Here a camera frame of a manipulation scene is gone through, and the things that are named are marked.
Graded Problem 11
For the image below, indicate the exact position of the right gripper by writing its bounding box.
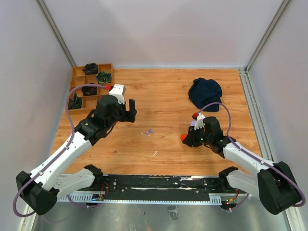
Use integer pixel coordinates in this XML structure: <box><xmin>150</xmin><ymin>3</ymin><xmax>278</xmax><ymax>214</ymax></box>
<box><xmin>183</xmin><ymin>124</ymin><xmax>212</xmax><ymax>147</ymax></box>

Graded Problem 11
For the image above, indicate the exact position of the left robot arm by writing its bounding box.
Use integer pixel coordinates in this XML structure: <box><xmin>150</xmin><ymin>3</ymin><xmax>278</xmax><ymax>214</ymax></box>
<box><xmin>13</xmin><ymin>95</ymin><xmax>137</xmax><ymax>218</ymax></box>

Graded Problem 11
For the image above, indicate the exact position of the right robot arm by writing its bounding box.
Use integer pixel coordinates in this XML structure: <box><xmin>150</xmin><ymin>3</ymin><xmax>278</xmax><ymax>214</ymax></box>
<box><xmin>180</xmin><ymin>115</ymin><xmax>306</xmax><ymax>215</ymax></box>

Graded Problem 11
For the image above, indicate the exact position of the green yellow rolled tie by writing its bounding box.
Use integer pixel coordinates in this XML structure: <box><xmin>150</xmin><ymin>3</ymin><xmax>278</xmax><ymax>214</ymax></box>
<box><xmin>96</xmin><ymin>71</ymin><xmax>112</xmax><ymax>84</ymax></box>

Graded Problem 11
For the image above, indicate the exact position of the navy blue cloth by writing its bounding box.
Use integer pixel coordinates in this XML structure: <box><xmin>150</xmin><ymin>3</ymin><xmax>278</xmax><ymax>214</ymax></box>
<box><xmin>188</xmin><ymin>78</ymin><xmax>222</xmax><ymax>110</ymax></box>

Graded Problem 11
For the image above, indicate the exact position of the black orange rolled tie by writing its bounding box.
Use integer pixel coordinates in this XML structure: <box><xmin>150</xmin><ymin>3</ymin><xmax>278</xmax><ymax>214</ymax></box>
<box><xmin>81</xmin><ymin>86</ymin><xmax>97</xmax><ymax>96</ymax></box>

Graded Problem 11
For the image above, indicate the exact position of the dark green folded tie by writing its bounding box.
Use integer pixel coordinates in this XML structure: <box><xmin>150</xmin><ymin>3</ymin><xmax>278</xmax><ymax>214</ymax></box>
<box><xmin>68</xmin><ymin>93</ymin><xmax>82</xmax><ymax>110</ymax></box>

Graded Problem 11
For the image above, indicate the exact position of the black rolled tie top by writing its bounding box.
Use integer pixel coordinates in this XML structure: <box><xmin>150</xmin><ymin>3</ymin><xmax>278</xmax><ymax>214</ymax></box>
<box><xmin>82</xmin><ymin>63</ymin><xmax>98</xmax><ymax>75</ymax></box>

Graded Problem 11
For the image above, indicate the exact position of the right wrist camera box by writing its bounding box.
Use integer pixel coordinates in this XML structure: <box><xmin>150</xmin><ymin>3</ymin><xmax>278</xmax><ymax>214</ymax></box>
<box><xmin>192</xmin><ymin>113</ymin><xmax>205</xmax><ymax>130</ymax></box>

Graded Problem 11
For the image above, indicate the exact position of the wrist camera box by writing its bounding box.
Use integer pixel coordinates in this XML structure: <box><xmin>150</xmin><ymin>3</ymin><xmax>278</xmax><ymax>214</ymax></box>
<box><xmin>192</xmin><ymin>113</ymin><xmax>205</xmax><ymax>130</ymax></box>
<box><xmin>109</xmin><ymin>84</ymin><xmax>126</xmax><ymax>104</ymax></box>

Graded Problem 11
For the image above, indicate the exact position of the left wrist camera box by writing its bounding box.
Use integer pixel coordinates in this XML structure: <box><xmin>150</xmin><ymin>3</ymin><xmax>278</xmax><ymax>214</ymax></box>
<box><xmin>109</xmin><ymin>84</ymin><xmax>126</xmax><ymax>104</ymax></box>

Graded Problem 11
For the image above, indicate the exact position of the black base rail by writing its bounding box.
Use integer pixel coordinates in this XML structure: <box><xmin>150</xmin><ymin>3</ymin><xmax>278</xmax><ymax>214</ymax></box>
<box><xmin>74</xmin><ymin>173</ymin><xmax>248</xmax><ymax>203</ymax></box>

